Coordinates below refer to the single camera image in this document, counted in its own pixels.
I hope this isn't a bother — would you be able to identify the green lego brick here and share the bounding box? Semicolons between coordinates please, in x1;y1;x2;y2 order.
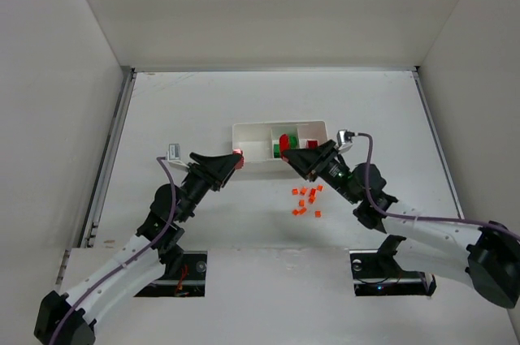
288;135;299;149

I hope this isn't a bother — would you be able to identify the red lego brick pile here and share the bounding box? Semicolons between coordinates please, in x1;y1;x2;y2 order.
279;134;290;158

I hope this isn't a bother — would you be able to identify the white three-compartment container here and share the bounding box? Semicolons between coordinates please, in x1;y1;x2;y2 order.
232;120;328;175

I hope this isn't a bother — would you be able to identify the red rounded lego brick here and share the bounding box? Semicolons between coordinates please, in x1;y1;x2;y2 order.
305;140;319;149

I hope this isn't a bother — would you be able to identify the green lego plate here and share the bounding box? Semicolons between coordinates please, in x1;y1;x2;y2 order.
273;143;281;158

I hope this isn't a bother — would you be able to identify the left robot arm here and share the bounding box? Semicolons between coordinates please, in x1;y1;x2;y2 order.
33;153;243;344

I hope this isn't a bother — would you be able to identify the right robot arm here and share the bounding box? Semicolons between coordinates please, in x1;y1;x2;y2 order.
281;140;519;309

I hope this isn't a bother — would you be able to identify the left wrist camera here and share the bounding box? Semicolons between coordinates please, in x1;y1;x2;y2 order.
166;143;184;166

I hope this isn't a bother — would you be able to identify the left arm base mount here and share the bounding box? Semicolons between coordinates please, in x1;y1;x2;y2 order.
136;251;208;298

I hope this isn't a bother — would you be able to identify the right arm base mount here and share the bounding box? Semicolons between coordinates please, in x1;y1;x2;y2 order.
349;235;436;297

